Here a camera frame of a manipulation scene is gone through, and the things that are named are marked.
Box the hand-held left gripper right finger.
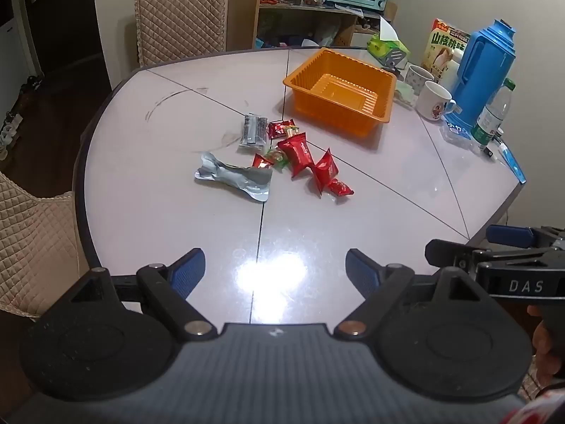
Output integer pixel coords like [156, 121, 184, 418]
[333, 248, 486, 339]

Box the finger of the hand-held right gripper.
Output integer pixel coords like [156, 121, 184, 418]
[486, 224, 546, 249]
[424, 238, 490, 271]

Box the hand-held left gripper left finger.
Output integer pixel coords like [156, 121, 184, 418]
[66, 247, 219, 342]

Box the large red snack packet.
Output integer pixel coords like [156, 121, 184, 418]
[276, 132, 315, 180]
[310, 148, 340, 195]

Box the orange plastic tray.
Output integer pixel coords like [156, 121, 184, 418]
[282, 48, 397, 139]

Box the person's right forearm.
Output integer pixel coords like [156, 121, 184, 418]
[503, 362, 565, 424]

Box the person's right hand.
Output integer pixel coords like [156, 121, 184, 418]
[532, 318, 565, 390]

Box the crumpled silver wrapper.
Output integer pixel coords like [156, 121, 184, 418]
[193, 152, 271, 204]

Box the clear plastic box blue label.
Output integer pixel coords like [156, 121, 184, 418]
[439, 121, 482, 155]

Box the clear water bottle green label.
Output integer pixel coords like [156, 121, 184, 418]
[470, 78, 516, 151]

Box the white cartoon mug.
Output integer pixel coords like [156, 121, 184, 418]
[415, 81, 457, 122]

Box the silver black snack packet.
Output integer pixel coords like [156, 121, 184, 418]
[239, 112, 269, 151]

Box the blue thermos jug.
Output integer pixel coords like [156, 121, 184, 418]
[442, 18, 517, 130]

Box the small red snack packet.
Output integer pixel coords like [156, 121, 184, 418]
[267, 119, 296, 140]

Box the light green cloth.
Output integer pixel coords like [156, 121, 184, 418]
[394, 80, 418, 107]

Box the patterned grey mug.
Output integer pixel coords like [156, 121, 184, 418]
[404, 64, 435, 98]

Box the yellow green snack box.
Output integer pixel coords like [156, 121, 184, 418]
[419, 18, 471, 84]

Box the grey phone stand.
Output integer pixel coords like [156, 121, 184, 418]
[383, 48, 409, 76]

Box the green tissue pack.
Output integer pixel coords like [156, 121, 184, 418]
[367, 14, 409, 60]

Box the white shoe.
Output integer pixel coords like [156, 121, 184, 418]
[0, 135, 20, 160]
[1, 112, 24, 137]

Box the white plastic bag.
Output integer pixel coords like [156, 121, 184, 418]
[309, 20, 343, 47]

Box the beige quilted chair back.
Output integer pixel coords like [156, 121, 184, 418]
[133, 0, 228, 69]

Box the wooden shelf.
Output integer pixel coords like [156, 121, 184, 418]
[227, 0, 398, 49]

